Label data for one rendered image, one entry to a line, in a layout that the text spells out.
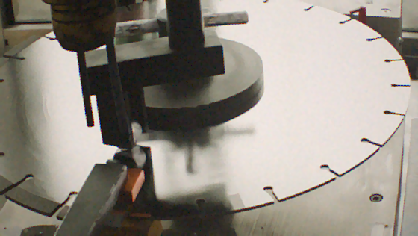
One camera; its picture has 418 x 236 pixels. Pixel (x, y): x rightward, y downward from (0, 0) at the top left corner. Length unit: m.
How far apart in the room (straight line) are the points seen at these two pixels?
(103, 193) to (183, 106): 0.14
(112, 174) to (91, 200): 0.03
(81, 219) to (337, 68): 0.27
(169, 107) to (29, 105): 0.11
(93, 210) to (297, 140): 0.16
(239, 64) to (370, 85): 0.10
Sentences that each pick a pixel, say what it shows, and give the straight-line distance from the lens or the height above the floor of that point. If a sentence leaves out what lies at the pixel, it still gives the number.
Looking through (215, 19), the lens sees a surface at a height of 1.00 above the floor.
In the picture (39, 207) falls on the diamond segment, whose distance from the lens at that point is 0.54.
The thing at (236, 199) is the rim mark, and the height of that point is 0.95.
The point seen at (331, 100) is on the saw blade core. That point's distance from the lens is 0.62.
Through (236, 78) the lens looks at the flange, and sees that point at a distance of 0.63.
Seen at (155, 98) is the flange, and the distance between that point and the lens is 0.62.
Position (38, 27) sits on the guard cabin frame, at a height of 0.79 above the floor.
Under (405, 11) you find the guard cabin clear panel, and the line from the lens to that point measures 1.11.
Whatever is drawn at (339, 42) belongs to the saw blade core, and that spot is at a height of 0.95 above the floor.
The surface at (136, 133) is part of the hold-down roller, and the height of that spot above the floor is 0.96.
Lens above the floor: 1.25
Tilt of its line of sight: 29 degrees down
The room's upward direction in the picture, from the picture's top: 5 degrees counter-clockwise
